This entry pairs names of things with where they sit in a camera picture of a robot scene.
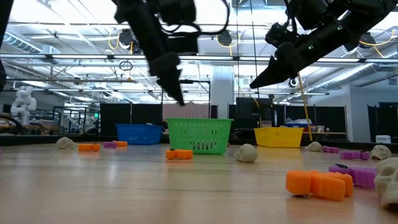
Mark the white box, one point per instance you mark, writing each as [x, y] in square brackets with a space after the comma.
[383, 139]

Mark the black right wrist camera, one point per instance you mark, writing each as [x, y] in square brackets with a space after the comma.
[280, 34]

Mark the beige skull decoration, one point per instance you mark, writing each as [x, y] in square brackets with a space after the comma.
[380, 152]
[245, 153]
[388, 183]
[313, 146]
[66, 143]

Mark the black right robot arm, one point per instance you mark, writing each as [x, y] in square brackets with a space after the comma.
[357, 21]

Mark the blue lid storage box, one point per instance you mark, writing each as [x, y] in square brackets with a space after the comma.
[300, 123]

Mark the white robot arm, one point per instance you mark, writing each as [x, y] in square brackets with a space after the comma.
[23, 102]

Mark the pink cloth curtain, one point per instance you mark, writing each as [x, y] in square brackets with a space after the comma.
[192, 110]

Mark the black stand frame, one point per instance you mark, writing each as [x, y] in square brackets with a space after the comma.
[194, 81]

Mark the blue plastic basket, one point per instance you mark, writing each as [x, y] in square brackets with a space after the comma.
[138, 134]

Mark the black partition panel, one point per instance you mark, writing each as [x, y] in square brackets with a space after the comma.
[329, 118]
[385, 121]
[118, 115]

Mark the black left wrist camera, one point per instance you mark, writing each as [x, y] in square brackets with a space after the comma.
[183, 43]

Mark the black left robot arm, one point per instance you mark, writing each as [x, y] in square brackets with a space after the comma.
[140, 18]

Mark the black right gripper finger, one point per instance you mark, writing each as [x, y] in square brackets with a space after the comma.
[270, 76]

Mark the purple pumpkin decoration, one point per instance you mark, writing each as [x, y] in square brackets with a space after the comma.
[363, 177]
[330, 149]
[354, 155]
[109, 144]

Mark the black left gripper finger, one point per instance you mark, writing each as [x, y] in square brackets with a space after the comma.
[174, 85]

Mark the green plastic basket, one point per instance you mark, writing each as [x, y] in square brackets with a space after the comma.
[199, 135]

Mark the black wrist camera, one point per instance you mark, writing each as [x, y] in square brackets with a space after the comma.
[183, 43]
[280, 34]

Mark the yellow plastic basket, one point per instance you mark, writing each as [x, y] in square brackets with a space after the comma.
[278, 137]

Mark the orange pumpkin decoration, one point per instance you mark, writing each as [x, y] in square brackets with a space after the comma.
[121, 143]
[88, 147]
[178, 154]
[320, 185]

